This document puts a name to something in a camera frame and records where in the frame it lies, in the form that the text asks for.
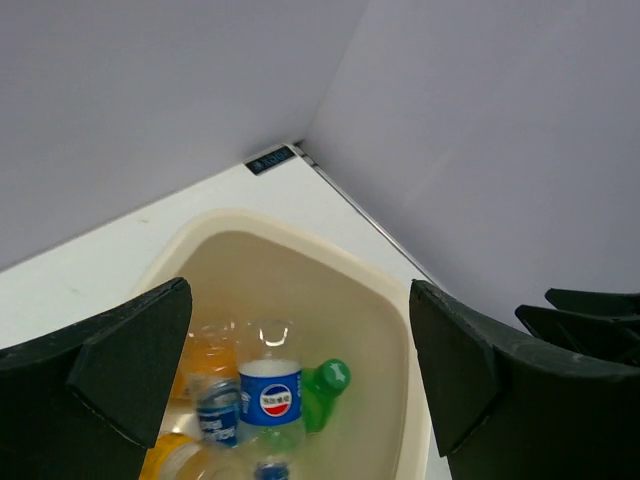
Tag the orange plastic bottle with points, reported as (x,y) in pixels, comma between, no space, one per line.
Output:
(208,353)

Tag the cream plastic bin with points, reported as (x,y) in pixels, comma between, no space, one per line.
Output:
(246,266)

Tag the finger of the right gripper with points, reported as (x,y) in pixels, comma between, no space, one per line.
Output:
(594,303)
(614,339)

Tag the clear water bottle white cap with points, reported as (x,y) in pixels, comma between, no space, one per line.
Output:
(217,405)

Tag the green Sprite bottle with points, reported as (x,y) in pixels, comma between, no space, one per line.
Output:
(321,388)

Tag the clear blue label Pepsi bottle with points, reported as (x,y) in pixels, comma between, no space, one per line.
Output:
(270,429)

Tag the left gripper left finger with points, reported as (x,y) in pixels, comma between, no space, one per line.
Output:
(87,401)

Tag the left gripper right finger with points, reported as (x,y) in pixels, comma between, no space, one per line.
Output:
(507,405)

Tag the clear yellow cap bottle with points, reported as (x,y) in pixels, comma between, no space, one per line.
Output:
(180,456)

